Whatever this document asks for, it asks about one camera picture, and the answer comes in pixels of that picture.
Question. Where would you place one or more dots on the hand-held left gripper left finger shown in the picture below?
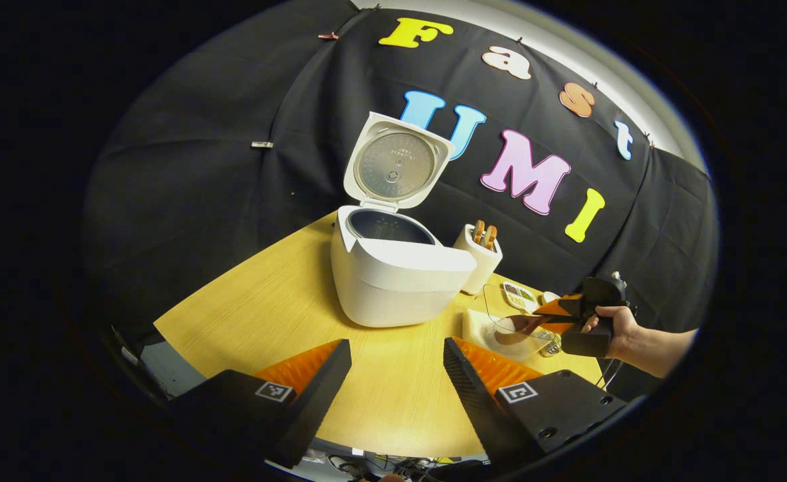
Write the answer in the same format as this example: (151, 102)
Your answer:
(316, 395)

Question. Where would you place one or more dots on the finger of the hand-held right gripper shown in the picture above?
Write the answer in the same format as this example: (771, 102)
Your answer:
(557, 306)
(557, 328)

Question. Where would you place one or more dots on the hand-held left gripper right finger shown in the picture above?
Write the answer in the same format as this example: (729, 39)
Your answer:
(474, 402)

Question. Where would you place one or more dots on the brown wooden spoon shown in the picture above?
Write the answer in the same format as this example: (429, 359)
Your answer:
(520, 324)

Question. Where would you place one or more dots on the clear container of rice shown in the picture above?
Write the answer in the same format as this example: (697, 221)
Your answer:
(487, 338)

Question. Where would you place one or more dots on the white rice cooker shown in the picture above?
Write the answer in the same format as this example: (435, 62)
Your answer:
(393, 281)

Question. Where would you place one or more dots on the white divided bean dish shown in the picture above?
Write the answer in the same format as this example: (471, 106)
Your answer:
(517, 294)

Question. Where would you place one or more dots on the white toaster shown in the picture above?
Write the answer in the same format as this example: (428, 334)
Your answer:
(480, 268)

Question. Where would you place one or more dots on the toasted bread slice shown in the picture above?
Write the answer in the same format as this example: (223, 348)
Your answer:
(478, 231)
(490, 237)

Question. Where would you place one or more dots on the black backdrop cloth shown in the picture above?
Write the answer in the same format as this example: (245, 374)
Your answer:
(186, 167)

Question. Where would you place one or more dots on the red cloth clip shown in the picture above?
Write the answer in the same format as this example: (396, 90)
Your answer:
(328, 35)

